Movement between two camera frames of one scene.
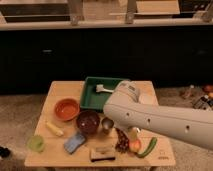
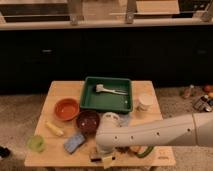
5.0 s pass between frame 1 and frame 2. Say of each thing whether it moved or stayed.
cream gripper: moved
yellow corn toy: stayed
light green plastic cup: stayed
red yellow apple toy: stayed
